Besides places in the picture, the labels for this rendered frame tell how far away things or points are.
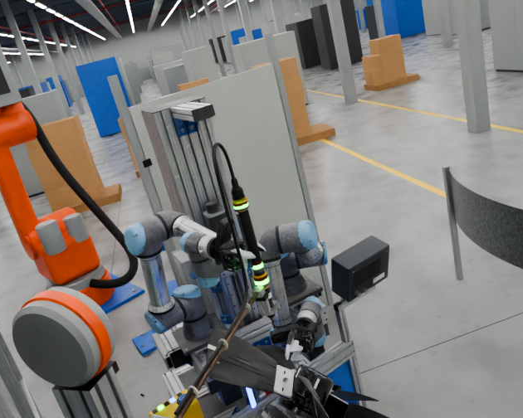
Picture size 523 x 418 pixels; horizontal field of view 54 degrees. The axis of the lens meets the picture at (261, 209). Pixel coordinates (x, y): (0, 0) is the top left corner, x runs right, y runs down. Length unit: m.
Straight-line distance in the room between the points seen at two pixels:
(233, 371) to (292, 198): 2.45
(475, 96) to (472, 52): 0.63
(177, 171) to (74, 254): 3.17
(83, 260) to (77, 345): 4.59
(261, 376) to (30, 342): 0.86
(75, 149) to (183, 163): 7.17
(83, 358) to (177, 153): 1.57
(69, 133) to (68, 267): 4.36
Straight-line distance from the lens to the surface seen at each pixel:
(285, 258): 2.40
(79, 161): 9.44
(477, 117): 8.33
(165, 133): 2.28
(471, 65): 8.17
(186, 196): 2.36
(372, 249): 2.31
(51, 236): 5.20
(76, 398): 0.91
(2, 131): 5.25
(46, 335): 0.85
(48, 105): 11.94
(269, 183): 3.70
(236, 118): 3.52
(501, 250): 3.51
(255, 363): 1.60
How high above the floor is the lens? 2.26
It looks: 19 degrees down
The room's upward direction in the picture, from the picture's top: 15 degrees counter-clockwise
